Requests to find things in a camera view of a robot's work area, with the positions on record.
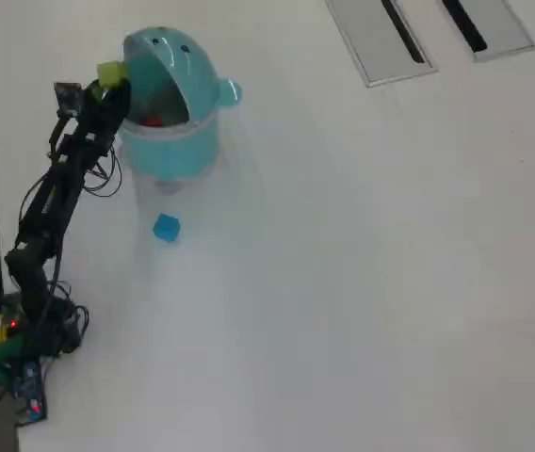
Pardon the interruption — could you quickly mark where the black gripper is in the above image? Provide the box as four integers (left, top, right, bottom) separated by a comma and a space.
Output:
72, 80, 132, 154

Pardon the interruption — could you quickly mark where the green lego block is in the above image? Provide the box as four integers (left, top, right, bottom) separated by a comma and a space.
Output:
96, 60, 128, 89

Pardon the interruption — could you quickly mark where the blue lego block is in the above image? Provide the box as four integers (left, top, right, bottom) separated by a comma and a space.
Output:
152, 212, 182, 244

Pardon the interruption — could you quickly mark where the teal whale-shaped bin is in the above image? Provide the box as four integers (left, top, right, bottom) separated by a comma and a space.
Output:
116, 26, 244, 195

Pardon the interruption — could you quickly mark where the blue controller circuit board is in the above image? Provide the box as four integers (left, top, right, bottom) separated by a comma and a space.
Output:
11, 360, 48, 423

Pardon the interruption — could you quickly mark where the black robot wire bundle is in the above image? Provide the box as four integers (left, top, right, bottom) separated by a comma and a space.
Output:
20, 140, 122, 357

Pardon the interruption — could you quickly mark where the silver table cable port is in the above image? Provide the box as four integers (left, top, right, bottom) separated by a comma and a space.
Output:
324, 0, 438, 89
436, 0, 535, 64

